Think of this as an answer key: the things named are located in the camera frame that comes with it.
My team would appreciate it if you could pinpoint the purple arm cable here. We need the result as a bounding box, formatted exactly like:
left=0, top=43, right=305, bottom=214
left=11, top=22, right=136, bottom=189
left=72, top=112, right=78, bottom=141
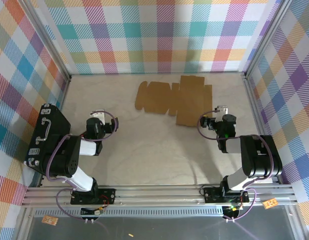
left=197, top=111, right=275, bottom=221
left=45, top=111, right=120, bottom=221

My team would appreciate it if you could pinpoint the left aluminium frame post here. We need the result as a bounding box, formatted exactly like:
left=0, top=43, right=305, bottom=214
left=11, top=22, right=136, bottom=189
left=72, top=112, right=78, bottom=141
left=23, top=0, right=72, bottom=83

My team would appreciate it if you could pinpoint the right aluminium frame post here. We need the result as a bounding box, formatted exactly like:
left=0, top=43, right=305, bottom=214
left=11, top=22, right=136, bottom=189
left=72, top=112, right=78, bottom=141
left=243, top=0, right=293, bottom=79

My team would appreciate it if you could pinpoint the black case with metal handle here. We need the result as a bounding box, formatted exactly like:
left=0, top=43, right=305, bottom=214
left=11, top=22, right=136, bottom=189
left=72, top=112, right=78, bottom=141
left=24, top=102, right=72, bottom=179

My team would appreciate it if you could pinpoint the brown cardboard paper box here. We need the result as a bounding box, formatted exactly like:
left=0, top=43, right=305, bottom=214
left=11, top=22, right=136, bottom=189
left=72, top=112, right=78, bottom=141
left=134, top=75, right=213, bottom=127

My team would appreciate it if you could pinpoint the aluminium frame post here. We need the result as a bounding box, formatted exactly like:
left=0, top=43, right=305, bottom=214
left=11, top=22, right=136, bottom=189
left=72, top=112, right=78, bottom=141
left=23, top=0, right=72, bottom=83
left=243, top=0, right=293, bottom=79

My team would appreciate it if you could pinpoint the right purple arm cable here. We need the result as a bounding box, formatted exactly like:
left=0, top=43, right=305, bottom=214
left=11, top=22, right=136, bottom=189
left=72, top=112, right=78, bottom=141
left=197, top=111, right=275, bottom=221

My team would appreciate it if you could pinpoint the perforated metal strip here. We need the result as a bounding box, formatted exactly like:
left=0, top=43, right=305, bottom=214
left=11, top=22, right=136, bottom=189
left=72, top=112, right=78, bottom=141
left=33, top=208, right=245, bottom=218

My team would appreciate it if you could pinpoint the orange printed tag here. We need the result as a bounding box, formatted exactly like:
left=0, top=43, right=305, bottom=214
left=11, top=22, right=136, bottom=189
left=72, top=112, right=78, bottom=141
left=262, top=198, right=278, bottom=210
left=41, top=215, right=59, bottom=226

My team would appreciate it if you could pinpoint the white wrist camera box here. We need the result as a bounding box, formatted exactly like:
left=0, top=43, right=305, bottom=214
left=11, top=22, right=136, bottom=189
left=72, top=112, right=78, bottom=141
left=90, top=109, right=106, bottom=125
left=214, top=105, right=229, bottom=116

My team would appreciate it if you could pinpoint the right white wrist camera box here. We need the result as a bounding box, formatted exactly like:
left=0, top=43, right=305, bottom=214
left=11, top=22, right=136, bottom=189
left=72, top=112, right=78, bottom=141
left=214, top=105, right=229, bottom=116

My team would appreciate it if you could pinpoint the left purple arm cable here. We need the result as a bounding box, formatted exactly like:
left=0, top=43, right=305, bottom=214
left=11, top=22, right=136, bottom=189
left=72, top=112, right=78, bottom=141
left=45, top=111, right=120, bottom=221

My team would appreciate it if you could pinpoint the aluminium mounting rail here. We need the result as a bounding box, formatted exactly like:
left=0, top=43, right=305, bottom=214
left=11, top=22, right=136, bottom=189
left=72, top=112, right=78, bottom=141
left=21, top=184, right=299, bottom=208

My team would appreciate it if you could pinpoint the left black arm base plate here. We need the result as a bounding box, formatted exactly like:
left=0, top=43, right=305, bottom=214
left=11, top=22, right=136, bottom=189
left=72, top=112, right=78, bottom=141
left=70, top=187, right=117, bottom=206

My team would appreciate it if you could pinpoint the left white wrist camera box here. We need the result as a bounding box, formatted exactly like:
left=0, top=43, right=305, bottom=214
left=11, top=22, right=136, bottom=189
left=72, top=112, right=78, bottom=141
left=90, top=109, right=106, bottom=125

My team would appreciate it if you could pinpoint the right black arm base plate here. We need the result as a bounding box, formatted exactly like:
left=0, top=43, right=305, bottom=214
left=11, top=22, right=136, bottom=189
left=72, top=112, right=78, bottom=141
left=203, top=186, right=250, bottom=204

